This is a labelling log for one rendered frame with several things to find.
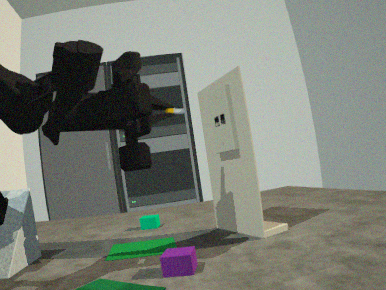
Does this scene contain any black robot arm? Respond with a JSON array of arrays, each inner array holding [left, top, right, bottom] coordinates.
[[0, 40, 153, 145]]

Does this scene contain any beige panel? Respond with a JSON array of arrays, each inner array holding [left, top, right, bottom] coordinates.
[[197, 66, 288, 239]]

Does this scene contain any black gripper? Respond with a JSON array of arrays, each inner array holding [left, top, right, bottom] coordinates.
[[90, 51, 175, 171]]

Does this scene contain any purple cube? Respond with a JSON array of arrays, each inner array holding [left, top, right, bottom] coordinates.
[[159, 246, 198, 277]]

